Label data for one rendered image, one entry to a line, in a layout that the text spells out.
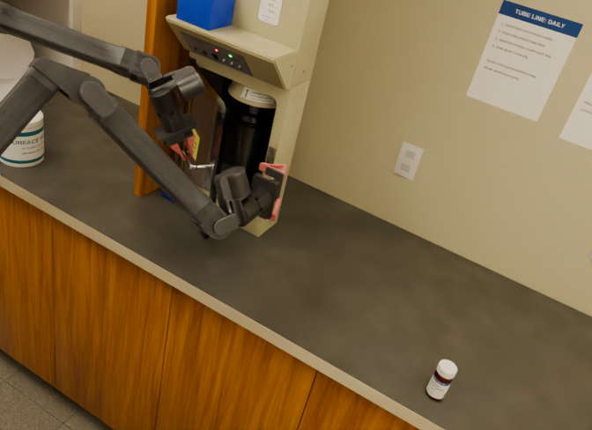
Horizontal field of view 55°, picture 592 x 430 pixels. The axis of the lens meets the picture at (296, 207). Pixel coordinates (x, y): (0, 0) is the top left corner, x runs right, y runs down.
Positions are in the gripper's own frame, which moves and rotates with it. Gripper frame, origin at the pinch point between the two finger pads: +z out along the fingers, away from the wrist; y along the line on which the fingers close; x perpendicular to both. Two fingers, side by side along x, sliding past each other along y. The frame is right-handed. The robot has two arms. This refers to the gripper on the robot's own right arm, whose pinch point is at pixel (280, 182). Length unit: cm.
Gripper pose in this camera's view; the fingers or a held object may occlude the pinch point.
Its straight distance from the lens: 143.3
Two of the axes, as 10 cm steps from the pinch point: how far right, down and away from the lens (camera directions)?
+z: 4.7, -4.1, 7.8
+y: 1.9, -8.2, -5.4
